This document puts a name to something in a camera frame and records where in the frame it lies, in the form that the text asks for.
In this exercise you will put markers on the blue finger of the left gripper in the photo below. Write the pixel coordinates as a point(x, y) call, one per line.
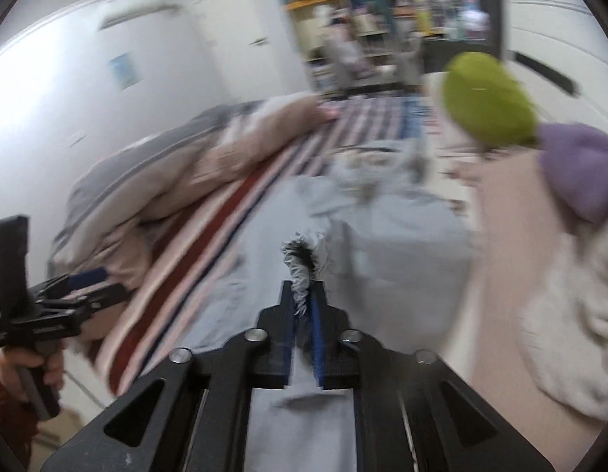
point(86, 279)

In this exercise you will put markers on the white door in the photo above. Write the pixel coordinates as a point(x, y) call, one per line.
point(252, 47)

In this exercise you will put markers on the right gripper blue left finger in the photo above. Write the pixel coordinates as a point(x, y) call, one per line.
point(287, 330)

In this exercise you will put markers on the grey pink striped duvet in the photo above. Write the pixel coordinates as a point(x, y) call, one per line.
point(111, 205)

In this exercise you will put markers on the cluttered dark desk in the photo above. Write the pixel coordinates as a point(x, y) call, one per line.
point(470, 31)

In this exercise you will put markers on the green plush pillow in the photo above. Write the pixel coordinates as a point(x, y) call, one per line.
point(482, 97)

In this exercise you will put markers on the light blue hooded jacket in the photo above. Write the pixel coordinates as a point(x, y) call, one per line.
point(393, 255)

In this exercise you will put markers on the pink ribbed pillow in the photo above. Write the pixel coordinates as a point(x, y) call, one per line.
point(520, 227)

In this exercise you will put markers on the white bed headboard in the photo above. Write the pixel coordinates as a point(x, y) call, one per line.
point(558, 52)

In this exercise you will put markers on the left hand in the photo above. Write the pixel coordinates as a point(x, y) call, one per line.
point(15, 359)

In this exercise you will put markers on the striped bed blanket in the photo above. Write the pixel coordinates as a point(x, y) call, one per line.
point(202, 240)

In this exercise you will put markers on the cream fleece garment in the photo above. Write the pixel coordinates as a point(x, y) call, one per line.
point(564, 327)

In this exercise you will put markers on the red sweater left forearm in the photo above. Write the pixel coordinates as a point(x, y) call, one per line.
point(18, 426)

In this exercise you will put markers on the purple fleece garment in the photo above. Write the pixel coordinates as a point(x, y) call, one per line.
point(574, 161)

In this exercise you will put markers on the yellow white shelf cabinet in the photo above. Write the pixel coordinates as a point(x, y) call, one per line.
point(309, 19)

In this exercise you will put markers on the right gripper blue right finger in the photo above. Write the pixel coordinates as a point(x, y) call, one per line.
point(316, 305)

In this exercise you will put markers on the small blue wall poster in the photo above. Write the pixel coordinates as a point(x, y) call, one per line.
point(124, 71)

